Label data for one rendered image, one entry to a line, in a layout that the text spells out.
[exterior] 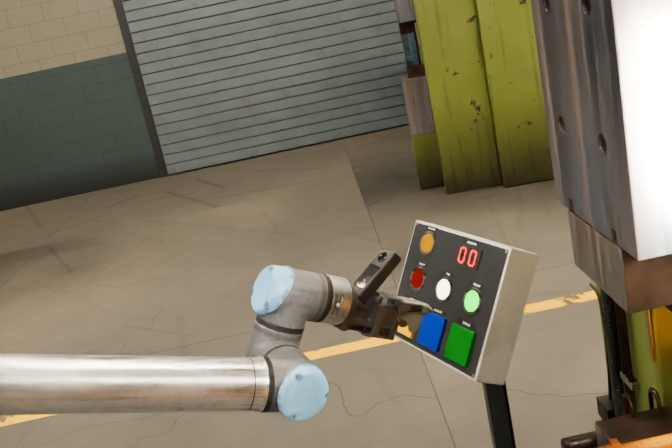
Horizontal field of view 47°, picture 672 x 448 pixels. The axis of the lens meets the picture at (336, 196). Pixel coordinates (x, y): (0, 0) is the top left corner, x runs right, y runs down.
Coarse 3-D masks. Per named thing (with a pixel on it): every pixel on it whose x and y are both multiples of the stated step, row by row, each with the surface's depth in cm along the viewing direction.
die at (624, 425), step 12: (600, 420) 131; (612, 420) 130; (624, 420) 129; (636, 420) 129; (648, 420) 128; (660, 420) 126; (600, 432) 129; (612, 432) 125; (624, 432) 125; (636, 432) 124; (648, 432) 124; (660, 432) 123; (600, 444) 130
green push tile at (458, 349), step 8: (456, 328) 162; (464, 328) 160; (456, 336) 161; (464, 336) 159; (472, 336) 157; (448, 344) 163; (456, 344) 160; (464, 344) 158; (472, 344) 157; (448, 352) 162; (456, 352) 160; (464, 352) 158; (456, 360) 159; (464, 360) 157
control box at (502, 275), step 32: (416, 224) 183; (416, 256) 180; (448, 256) 170; (480, 256) 161; (512, 256) 154; (416, 288) 177; (480, 288) 159; (512, 288) 156; (448, 320) 165; (480, 320) 157; (512, 320) 157; (480, 352) 155; (512, 352) 158
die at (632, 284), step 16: (576, 224) 118; (576, 240) 120; (592, 240) 112; (608, 240) 106; (576, 256) 121; (592, 256) 114; (608, 256) 107; (624, 256) 102; (592, 272) 115; (608, 272) 108; (624, 272) 102; (640, 272) 102; (656, 272) 103; (608, 288) 110; (624, 288) 103; (640, 288) 103; (656, 288) 103; (624, 304) 105; (640, 304) 104; (656, 304) 104
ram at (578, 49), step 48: (576, 0) 98; (624, 0) 88; (576, 48) 102; (624, 48) 90; (576, 96) 106; (624, 96) 91; (576, 144) 110; (624, 144) 93; (576, 192) 115; (624, 192) 96; (624, 240) 100
